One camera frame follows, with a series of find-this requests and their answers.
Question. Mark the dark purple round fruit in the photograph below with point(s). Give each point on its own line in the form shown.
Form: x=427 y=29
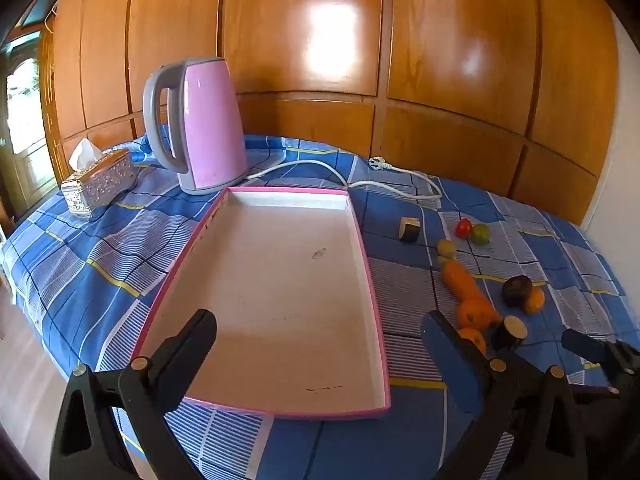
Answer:
x=516 y=291

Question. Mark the pink electric kettle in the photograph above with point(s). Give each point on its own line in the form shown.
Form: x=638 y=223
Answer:
x=210 y=125

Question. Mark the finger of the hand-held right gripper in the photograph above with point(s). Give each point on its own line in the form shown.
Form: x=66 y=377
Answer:
x=580 y=342

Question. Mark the wooden panelled wardrobe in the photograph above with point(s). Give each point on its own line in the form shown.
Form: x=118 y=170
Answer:
x=300 y=10

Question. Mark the small yellow-green fruit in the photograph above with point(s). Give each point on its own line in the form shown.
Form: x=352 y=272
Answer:
x=446 y=248

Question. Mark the blue plaid tablecloth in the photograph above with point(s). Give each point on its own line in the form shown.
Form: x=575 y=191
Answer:
x=125 y=240

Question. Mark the silver embossed tissue box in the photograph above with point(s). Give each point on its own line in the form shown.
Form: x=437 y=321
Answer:
x=105 y=185

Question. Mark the orange mandarin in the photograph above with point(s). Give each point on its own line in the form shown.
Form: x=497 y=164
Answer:
x=472 y=314
x=474 y=340
x=535 y=301

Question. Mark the white tissue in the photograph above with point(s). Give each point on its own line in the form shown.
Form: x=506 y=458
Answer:
x=85 y=155

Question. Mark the cut eggplant piece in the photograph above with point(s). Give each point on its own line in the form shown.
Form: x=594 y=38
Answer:
x=410 y=230
x=509 y=332

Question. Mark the pink-rimmed white tray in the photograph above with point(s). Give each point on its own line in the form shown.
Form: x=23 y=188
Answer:
x=280 y=300

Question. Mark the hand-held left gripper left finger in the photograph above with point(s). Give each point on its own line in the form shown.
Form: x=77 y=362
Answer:
x=197 y=335

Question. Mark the orange carrot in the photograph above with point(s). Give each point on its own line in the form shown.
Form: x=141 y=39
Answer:
x=460 y=280

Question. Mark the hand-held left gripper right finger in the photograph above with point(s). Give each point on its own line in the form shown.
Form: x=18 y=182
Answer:
x=450 y=360

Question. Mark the red tomato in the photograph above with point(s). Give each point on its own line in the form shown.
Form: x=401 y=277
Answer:
x=463 y=228

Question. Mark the wooden door with glass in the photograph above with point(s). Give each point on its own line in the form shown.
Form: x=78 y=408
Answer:
x=25 y=110

